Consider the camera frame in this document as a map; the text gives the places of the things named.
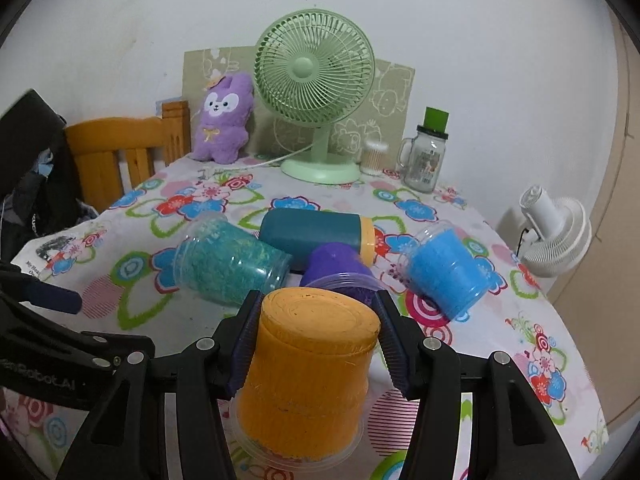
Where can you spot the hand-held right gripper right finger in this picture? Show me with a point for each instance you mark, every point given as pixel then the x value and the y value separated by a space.
pixel 395 352

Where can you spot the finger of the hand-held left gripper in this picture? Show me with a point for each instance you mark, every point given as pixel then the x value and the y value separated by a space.
pixel 52 299
pixel 60 332

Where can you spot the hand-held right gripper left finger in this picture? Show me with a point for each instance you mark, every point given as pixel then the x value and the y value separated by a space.
pixel 243 350

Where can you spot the orange cup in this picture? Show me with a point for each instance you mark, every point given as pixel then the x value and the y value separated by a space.
pixel 305 370

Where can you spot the teal green cup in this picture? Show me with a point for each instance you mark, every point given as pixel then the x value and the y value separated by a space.
pixel 230 265

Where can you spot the blue cup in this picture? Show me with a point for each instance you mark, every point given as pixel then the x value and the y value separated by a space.
pixel 445 270

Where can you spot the purple cup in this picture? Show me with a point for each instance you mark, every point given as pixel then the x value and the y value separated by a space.
pixel 332 262

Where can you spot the white printed cloth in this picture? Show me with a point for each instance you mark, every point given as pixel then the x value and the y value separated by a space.
pixel 42 256

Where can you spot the black bag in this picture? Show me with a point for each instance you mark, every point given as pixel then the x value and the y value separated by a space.
pixel 45 200

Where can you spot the dark teal bottle yellow cap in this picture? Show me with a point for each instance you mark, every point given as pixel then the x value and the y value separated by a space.
pixel 310 235

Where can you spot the wooden chair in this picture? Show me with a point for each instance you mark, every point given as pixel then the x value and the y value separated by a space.
pixel 102 155

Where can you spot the glass jar mug green lid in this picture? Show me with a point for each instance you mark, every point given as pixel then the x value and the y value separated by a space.
pixel 422 166

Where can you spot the cotton swab container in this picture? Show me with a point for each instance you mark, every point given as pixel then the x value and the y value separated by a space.
pixel 374 159

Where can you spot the white fan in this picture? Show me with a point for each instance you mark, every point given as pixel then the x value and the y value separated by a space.
pixel 555 240

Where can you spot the purple plush toy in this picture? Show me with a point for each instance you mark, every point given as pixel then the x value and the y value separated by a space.
pixel 222 120

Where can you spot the printed cardboard sheet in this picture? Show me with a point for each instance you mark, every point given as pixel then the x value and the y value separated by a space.
pixel 395 91

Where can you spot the beige wooden door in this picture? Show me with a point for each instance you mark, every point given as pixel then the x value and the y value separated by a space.
pixel 620 210

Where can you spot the green desk fan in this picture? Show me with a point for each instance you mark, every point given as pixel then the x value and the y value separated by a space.
pixel 303 67

